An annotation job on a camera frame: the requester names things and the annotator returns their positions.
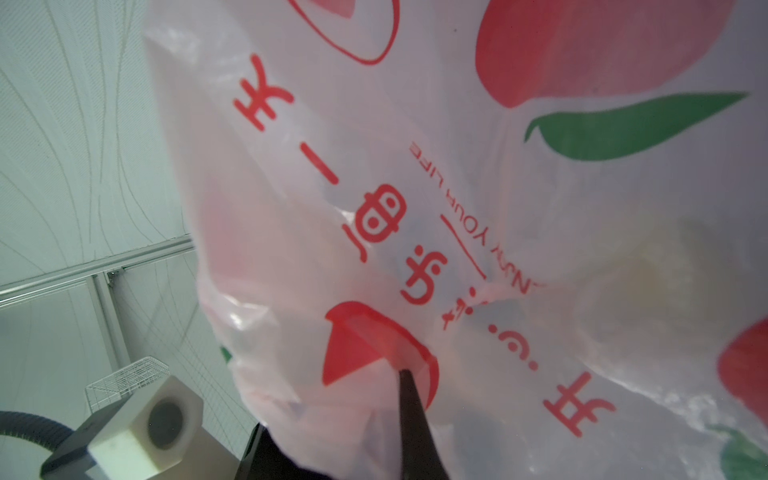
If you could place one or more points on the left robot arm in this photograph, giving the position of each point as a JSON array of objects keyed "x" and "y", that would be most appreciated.
[{"x": 42, "y": 431}]

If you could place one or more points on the pink printed plastic bag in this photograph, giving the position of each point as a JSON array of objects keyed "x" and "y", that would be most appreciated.
[{"x": 552, "y": 213}]

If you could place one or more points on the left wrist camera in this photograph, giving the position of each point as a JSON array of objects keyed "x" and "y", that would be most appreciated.
[{"x": 154, "y": 433}]

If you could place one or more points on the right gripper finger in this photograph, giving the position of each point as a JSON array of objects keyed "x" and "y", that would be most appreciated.
[{"x": 420, "y": 458}]

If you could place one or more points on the white wire basket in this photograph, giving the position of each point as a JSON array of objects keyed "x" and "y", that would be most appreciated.
[{"x": 124, "y": 381}]

